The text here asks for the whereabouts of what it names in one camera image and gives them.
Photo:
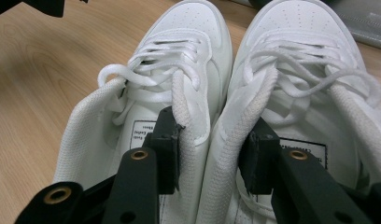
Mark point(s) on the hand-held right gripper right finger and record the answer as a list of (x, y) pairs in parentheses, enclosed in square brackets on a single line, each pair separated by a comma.
[(300, 186)]

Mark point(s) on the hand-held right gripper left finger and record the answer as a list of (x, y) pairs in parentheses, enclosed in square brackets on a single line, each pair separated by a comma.
[(135, 186)]

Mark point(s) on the white sneaker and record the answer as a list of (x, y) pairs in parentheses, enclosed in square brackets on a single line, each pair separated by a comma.
[(95, 130), (303, 46)]

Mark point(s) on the metal shoe rack grey shelves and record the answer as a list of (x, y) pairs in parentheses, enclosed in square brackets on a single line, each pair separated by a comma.
[(366, 21)]

